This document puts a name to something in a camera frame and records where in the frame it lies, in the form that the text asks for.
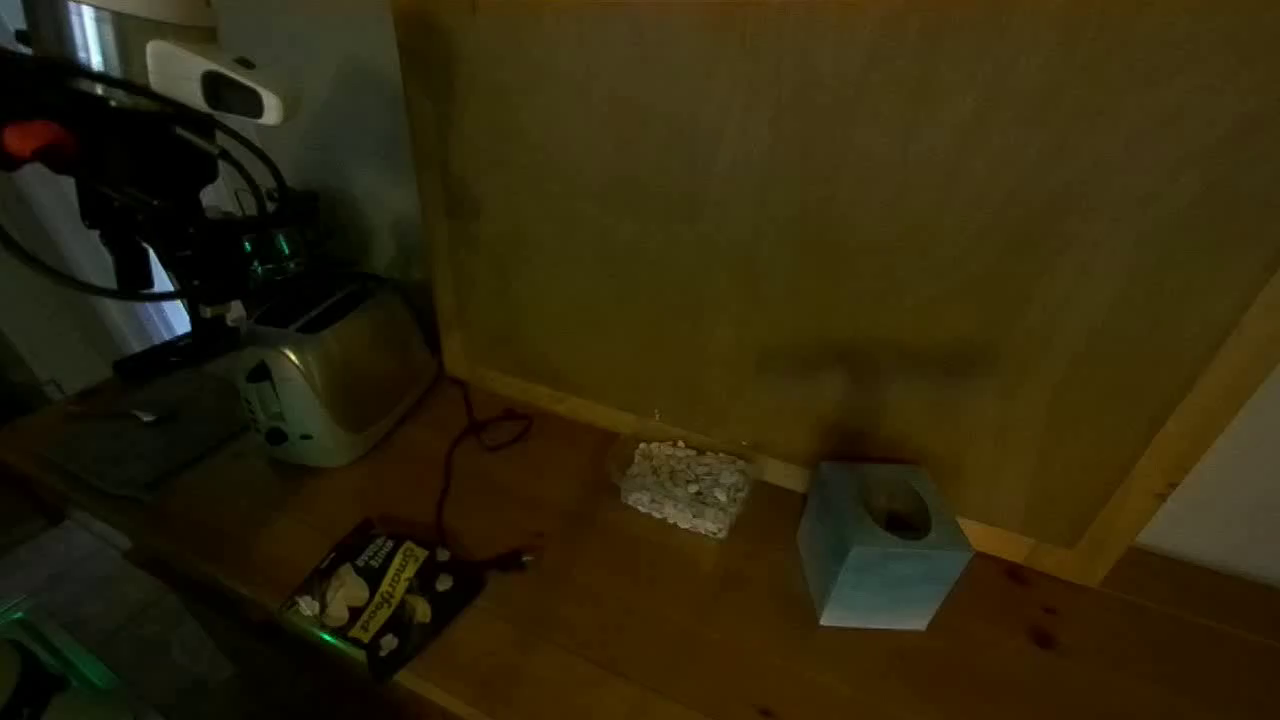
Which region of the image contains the dark toaster power cable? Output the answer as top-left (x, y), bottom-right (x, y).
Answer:
top-left (430, 372), bottom-right (545, 577)

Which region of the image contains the black wrist camera orange mount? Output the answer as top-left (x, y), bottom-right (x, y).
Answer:
top-left (0, 116), bottom-right (223, 300)

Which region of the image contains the silver two-slot toaster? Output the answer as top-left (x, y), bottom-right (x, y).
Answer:
top-left (238, 274), bottom-right (444, 473)

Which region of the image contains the blue tissue box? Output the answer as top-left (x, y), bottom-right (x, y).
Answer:
top-left (793, 457), bottom-right (980, 635)

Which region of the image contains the dark flat cooktop plate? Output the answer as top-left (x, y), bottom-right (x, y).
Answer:
top-left (37, 354), bottom-right (262, 498)

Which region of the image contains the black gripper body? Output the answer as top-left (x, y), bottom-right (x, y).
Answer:
top-left (195, 185), bottom-right (328, 303)

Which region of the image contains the large wooden board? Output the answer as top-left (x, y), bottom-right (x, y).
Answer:
top-left (388, 0), bottom-right (1280, 590)

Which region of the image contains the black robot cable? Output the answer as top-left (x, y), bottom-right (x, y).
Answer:
top-left (0, 77), bottom-right (298, 308)

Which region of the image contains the clear crumpled plastic bag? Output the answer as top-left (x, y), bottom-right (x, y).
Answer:
top-left (618, 436), bottom-right (762, 543)

